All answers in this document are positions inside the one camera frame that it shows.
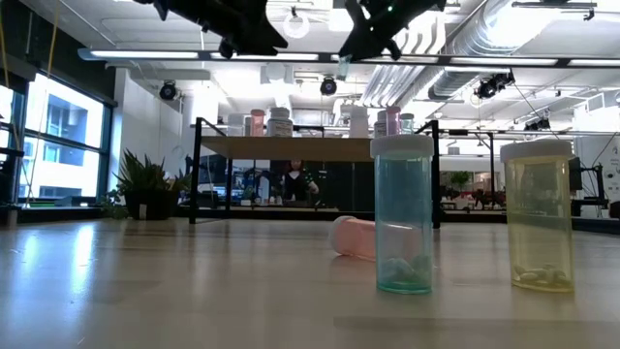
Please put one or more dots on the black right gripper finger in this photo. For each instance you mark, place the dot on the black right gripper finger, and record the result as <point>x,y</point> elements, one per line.
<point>358,43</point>
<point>373,51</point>

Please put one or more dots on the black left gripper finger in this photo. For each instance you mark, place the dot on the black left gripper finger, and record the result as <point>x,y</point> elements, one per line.
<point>272,41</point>
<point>259,51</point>

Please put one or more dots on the orange pill bottle white cap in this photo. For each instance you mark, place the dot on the orange pill bottle white cap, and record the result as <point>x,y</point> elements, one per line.
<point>257,123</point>

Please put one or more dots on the clear pill bottle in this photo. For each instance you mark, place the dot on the clear pill bottle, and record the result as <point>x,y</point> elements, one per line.
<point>236,126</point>

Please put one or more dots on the white bottle with printed label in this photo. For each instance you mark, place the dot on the white bottle with printed label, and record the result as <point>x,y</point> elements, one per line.
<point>280,127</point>

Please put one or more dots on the teal pill bottle white cap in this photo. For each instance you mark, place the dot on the teal pill bottle white cap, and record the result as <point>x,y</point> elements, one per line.
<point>402,145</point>

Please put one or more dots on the pink vial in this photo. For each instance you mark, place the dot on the pink vial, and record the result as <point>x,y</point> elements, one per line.
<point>351,237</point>

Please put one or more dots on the yellow pill bottle white cap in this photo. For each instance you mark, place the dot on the yellow pill bottle white cap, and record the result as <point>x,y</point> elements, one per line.
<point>535,150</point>

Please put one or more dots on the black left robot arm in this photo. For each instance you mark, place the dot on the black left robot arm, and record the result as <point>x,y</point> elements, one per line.
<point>179,9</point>

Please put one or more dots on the wooden shelf black metal legs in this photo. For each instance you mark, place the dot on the wooden shelf black metal legs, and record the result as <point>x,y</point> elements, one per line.
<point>290,148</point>

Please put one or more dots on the black round ceiling speaker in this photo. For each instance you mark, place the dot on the black round ceiling speaker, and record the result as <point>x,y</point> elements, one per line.
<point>328,86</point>
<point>168,90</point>

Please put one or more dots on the long linear ceiling light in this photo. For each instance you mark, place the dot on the long linear ceiling light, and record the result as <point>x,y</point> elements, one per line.
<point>145,54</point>

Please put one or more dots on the black ceiling track light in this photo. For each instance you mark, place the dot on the black ceiling track light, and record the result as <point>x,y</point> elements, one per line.
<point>491,87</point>
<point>535,125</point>

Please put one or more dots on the person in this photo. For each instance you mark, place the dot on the person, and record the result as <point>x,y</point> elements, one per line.
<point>295,181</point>

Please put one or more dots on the green background plant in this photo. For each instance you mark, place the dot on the green background plant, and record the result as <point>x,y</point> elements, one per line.
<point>460,178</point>

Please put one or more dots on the potted green succulent plant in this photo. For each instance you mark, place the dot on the potted green succulent plant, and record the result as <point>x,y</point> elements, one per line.
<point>145,194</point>

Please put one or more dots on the large window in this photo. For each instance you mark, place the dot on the large window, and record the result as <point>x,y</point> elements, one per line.
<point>63,126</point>

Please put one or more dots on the black computer monitor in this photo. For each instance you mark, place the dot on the black computer monitor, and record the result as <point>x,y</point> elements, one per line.
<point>575,174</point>

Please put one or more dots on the black office chair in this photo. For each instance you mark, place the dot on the black office chair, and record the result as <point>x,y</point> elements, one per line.
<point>7,189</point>

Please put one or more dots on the silver ceiling air duct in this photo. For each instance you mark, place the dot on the silver ceiling air duct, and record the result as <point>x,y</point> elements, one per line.
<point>484,34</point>

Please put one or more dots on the black aluminium table frame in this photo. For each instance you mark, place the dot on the black aluminium table frame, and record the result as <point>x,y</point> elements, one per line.
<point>58,213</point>

